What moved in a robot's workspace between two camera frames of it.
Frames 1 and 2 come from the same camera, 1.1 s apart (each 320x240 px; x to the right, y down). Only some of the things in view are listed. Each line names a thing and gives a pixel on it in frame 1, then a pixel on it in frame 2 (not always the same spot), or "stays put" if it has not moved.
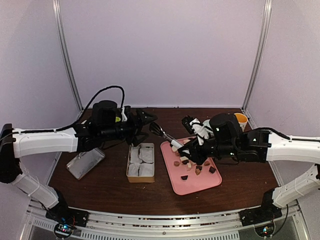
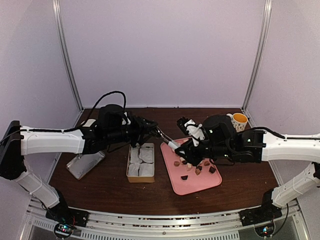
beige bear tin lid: x=84 y=162 stays put
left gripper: x=137 y=126 -> x=142 y=128
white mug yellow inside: x=242 y=119 stays put
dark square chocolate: x=212 y=169 stays put
